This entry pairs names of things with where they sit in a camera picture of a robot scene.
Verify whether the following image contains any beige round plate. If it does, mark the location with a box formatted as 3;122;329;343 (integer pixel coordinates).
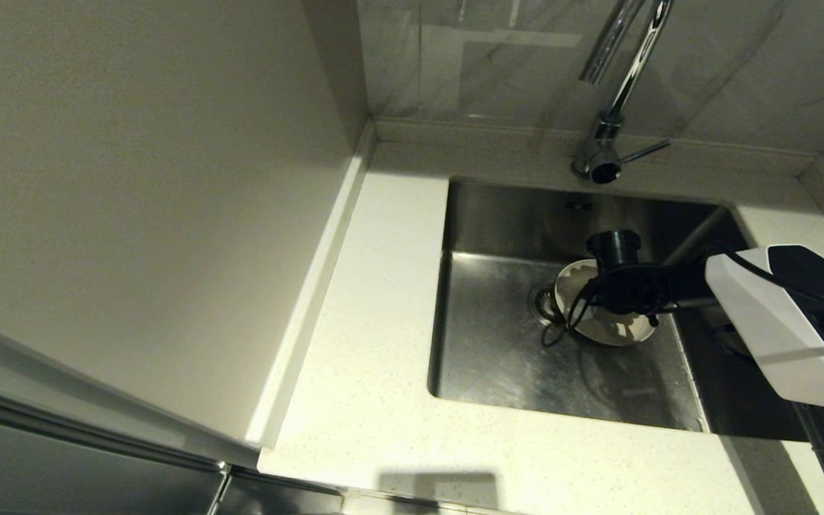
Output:
554;259;659;348

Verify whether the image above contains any chrome kitchen faucet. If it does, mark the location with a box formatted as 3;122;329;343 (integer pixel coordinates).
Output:
572;0;675;185

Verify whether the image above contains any stainless steel sink basin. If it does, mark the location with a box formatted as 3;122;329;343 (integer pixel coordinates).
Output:
426;177;813;441

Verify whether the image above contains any round metal drain strainer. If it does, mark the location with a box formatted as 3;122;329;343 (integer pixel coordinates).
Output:
527;282;559;327

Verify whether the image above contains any grey under-counter cabinet front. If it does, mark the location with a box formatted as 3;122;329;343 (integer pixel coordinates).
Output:
212;469;345;515

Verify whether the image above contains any beige tall cabinet side panel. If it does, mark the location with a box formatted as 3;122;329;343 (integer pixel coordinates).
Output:
0;0;377;469

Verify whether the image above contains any grey tall cabinet door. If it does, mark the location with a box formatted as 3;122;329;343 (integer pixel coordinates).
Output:
0;379;230;515

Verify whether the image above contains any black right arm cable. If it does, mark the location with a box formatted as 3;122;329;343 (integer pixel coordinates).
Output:
541;243;824;348

